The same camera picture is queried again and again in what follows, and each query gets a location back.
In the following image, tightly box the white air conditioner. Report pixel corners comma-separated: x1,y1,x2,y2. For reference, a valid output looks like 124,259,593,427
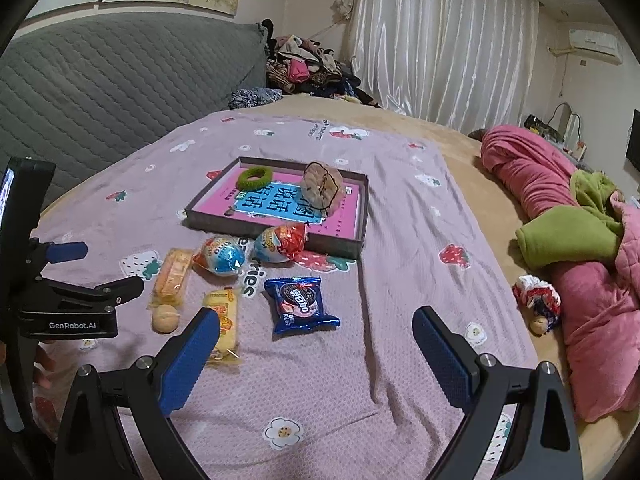
567,27,625,66

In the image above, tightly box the black yellow pouch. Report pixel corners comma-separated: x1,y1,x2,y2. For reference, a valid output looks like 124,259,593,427
522,115,561,139

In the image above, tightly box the green fuzzy scrunchie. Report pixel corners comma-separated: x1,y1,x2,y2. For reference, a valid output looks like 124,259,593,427
236,165,273,193

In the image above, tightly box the beige bed sheet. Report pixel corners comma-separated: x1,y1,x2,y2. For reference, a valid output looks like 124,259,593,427
270,92,640,480

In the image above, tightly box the black television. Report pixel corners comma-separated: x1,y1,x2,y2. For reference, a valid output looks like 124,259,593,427
625,109,640,173

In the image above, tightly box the red colourful snack bag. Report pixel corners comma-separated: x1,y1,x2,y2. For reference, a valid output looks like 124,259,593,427
192,235,247,276

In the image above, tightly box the grey quilted headboard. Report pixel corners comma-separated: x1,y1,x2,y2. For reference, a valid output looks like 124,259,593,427
0,12,268,221

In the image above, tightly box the pink book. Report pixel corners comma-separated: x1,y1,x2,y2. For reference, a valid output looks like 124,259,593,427
192,167,362,238

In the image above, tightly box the person's left hand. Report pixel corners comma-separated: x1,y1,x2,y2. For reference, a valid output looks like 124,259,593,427
32,340,58,390

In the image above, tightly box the yellow snack packet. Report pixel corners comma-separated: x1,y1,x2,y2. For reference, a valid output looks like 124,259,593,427
202,286,243,367

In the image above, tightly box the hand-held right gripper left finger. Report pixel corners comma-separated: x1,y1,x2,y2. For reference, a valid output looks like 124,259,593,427
52,306,222,480

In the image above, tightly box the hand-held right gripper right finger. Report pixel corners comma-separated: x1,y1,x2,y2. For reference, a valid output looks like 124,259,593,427
411,306,583,480

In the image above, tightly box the pile of clothes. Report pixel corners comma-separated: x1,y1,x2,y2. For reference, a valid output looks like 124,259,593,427
257,19,383,108

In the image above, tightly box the pink shallow box tray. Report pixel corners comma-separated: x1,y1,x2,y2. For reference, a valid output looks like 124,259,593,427
182,156,371,261

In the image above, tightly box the pink quilt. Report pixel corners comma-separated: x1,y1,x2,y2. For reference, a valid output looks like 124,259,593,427
480,125,640,423

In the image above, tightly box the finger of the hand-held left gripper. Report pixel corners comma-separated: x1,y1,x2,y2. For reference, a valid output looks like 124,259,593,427
30,240,89,275
44,275,146,313

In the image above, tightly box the white satin curtain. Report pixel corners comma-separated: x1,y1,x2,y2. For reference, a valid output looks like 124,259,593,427
345,0,541,136

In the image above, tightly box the green fleece blanket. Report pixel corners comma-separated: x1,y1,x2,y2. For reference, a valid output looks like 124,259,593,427
515,170,626,271

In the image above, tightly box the walnut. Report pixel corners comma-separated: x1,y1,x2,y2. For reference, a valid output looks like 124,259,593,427
151,304,181,335

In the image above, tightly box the small colourful doll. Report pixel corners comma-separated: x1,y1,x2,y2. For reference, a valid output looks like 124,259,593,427
512,275,562,336

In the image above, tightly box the blue cookie packet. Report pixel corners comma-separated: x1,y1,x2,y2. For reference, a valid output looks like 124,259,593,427
263,276,342,337

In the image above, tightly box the purple strawberry print blanket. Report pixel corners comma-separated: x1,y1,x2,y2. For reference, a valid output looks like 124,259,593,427
30,110,541,480

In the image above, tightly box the beige plush scrunchie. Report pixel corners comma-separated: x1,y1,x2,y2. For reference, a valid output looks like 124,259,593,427
301,161,346,216

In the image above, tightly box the small table mirror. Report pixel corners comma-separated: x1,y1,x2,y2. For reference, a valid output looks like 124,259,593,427
550,102,574,137

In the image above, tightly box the blue patterned cloth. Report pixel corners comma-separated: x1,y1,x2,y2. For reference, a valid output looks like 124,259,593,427
229,86,284,110

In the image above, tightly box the orange snack packet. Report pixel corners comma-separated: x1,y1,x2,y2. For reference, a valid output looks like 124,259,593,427
150,247,195,308

